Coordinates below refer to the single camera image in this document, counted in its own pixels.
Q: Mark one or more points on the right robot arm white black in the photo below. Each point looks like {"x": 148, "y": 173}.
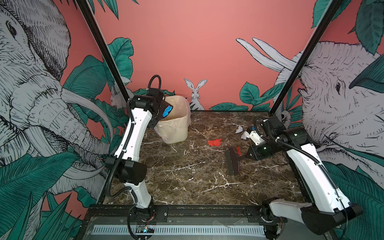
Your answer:
{"x": 329, "y": 206}

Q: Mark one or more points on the dark brown dustpan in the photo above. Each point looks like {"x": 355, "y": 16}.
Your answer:
{"x": 158, "y": 116}

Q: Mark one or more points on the white paper scrap far left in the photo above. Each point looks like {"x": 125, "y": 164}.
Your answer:
{"x": 239, "y": 130}

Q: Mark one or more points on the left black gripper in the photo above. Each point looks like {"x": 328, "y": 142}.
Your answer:
{"x": 154, "y": 124}

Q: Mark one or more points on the blue paper scrap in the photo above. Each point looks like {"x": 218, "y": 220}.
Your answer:
{"x": 167, "y": 111}

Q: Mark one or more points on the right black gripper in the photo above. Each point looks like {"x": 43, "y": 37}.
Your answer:
{"x": 254, "y": 155}

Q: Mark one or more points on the white paper scrap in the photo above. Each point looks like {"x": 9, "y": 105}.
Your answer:
{"x": 244, "y": 135}
{"x": 239, "y": 130}

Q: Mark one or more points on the black frame post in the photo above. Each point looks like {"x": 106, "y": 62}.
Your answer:
{"x": 88, "y": 15}
{"x": 325, "y": 20}

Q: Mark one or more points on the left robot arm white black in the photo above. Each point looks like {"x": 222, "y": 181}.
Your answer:
{"x": 126, "y": 172}

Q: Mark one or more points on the dark brown hand brush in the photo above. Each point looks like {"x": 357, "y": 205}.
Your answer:
{"x": 233, "y": 161}

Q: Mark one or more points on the red paper scrap upper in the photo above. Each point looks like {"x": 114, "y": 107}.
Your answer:
{"x": 215, "y": 143}

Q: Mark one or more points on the white paper scrap far right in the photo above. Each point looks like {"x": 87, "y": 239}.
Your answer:
{"x": 244, "y": 135}

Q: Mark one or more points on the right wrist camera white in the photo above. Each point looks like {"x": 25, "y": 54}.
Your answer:
{"x": 252, "y": 133}

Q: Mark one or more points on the right black frame post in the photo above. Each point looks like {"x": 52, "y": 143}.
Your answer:
{"x": 325, "y": 20}

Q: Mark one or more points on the left black frame post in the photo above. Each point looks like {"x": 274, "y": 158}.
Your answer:
{"x": 88, "y": 15}

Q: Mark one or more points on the white slotted cable duct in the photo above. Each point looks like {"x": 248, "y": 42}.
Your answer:
{"x": 177, "y": 230}

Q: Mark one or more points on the cream trash bin with liner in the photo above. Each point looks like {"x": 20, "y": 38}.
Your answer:
{"x": 174, "y": 127}

